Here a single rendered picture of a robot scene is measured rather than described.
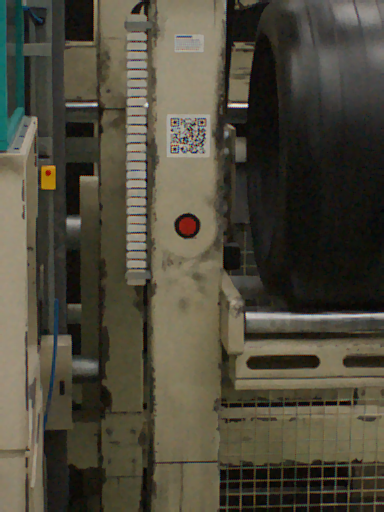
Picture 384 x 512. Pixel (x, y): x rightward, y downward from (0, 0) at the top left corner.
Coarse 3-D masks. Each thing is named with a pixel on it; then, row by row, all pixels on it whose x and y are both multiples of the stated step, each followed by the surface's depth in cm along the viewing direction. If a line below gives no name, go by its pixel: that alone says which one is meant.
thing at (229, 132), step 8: (224, 128) 277; (232, 128) 266; (224, 136) 267; (232, 136) 266; (224, 144) 277; (232, 144) 266; (224, 152) 267; (232, 152) 266; (224, 160) 267; (232, 160) 266; (224, 168) 268; (232, 168) 267; (224, 176) 269; (232, 176) 267; (224, 184) 268; (232, 184) 267; (224, 192) 268; (232, 192) 268; (224, 200) 270; (232, 200) 268; (224, 208) 270; (232, 208) 268; (224, 216) 278; (232, 216) 269; (224, 224) 269; (232, 224) 269; (224, 232) 278; (232, 232) 269; (224, 240) 271; (232, 240) 270
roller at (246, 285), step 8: (232, 280) 253; (240, 280) 253; (248, 280) 253; (256, 280) 253; (240, 288) 252; (248, 288) 252; (256, 288) 253; (264, 288) 253; (248, 296) 253; (256, 296) 253; (264, 296) 254; (272, 296) 254
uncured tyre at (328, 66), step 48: (288, 0) 223; (336, 0) 218; (288, 48) 214; (336, 48) 210; (288, 96) 211; (336, 96) 207; (288, 144) 211; (336, 144) 206; (288, 192) 212; (336, 192) 208; (288, 240) 216; (336, 240) 212; (288, 288) 225; (336, 288) 221
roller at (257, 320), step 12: (252, 312) 225; (264, 312) 225; (276, 312) 226; (288, 312) 226; (300, 312) 226; (312, 312) 226; (324, 312) 226; (336, 312) 226; (348, 312) 227; (360, 312) 227; (372, 312) 227; (252, 324) 225; (264, 324) 225; (276, 324) 225; (288, 324) 225; (300, 324) 226; (312, 324) 226; (324, 324) 226; (336, 324) 226; (348, 324) 226; (360, 324) 227; (372, 324) 227
